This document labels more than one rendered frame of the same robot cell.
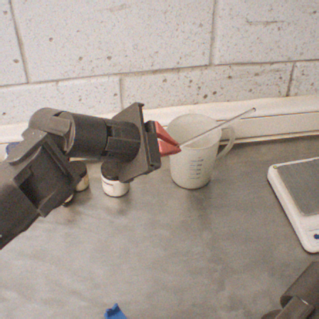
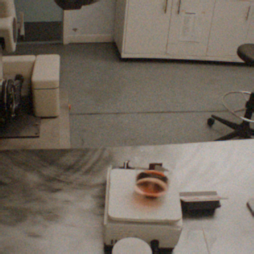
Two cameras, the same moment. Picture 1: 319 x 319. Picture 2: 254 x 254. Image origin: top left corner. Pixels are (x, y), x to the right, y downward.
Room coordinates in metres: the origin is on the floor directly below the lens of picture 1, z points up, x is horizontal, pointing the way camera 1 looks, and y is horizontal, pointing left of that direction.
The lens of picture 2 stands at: (0.77, 0.44, 1.24)
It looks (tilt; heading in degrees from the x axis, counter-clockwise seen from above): 33 degrees down; 176
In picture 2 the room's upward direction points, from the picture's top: 6 degrees clockwise
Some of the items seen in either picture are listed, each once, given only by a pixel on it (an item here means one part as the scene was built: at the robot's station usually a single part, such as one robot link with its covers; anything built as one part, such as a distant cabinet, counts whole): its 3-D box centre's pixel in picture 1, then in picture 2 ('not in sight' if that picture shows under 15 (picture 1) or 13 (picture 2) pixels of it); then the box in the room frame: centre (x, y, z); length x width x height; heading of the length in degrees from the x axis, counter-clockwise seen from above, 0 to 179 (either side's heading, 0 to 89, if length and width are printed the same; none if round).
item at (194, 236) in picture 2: not in sight; (200, 237); (0.41, 0.62, 0.76); 0.06 x 0.06 x 0.02
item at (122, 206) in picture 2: not in sight; (144, 194); (0.37, 0.51, 0.83); 0.12 x 0.12 x 0.01; 89
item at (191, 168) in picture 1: (198, 152); not in sight; (0.76, -0.10, 0.82); 0.18 x 0.13 x 0.15; 105
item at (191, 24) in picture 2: not in sight; (191, 26); (-2.15, 1.13, 0.40); 0.24 x 0.01 x 0.30; 99
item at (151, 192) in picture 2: not in sight; (153, 182); (0.38, 0.51, 0.88); 0.07 x 0.06 x 0.08; 14
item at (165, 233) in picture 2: not in sight; (141, 200); (0.34, 0.51, 0.79); 0.22 x 0.13 x 0.08; 179
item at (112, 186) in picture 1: (115, 176); not in sight; (0.72, 0.11, 0.79); 0.07 x 0.07 x 0.07
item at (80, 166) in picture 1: (77, 176); not in sight; (0.73, 0.20, 0.78); 0.05 x 0.05 x 0.06
